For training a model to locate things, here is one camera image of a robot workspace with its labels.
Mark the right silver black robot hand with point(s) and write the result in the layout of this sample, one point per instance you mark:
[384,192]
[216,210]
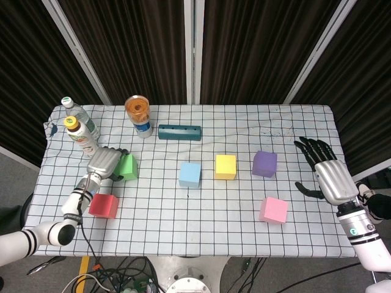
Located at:
[336,180]

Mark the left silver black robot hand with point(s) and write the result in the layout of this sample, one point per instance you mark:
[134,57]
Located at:
[102,163]

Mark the green foam cube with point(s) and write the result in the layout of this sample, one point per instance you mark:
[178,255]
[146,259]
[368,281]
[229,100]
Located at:
[129,168]

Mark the red foam cube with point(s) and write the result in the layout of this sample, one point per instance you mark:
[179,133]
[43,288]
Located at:
[104,207]

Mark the purple foam cube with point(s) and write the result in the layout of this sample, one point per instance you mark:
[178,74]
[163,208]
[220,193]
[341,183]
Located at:
[264,164]

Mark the light blue foam cube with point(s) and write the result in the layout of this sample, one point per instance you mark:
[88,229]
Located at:
[190,175]

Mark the yellow foam cube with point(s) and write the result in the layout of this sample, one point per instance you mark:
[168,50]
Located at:
[225,167]

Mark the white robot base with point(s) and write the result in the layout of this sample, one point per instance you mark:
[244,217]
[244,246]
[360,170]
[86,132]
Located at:
[187,271]

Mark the pink foam cube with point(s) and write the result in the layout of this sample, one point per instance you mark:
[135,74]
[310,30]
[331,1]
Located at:
[273,210]

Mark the white black sneaker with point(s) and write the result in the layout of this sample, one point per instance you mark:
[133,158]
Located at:
[364,192]

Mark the white tea drink bottle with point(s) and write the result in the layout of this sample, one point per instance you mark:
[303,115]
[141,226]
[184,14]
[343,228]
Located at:
[82,137]

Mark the clear water bottle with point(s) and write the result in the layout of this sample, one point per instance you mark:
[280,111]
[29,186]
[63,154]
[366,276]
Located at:
[87,120]

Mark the black trouser leg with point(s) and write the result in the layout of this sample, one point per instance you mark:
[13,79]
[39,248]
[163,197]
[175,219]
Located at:
[380,207]

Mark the blue white drink can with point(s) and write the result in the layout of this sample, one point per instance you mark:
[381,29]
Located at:
[143,130]

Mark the clear jar orange rubber bands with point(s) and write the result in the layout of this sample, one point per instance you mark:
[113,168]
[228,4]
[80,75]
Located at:
[137,110]

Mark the teal rectangular holder block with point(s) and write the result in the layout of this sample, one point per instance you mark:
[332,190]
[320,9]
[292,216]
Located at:
[178,133]

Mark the yellow floor tape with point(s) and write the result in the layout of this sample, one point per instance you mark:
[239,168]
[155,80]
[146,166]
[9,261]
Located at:
[84,265]

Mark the white black checkered tablecloth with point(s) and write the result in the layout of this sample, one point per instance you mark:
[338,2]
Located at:
[195,213]

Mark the white partition foot rail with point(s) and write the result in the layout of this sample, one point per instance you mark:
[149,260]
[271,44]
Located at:
[377,172]
[18,157]

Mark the white partition post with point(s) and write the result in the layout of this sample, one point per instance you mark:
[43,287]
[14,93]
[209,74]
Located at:
[76,50]
[194,52]
[319,50]

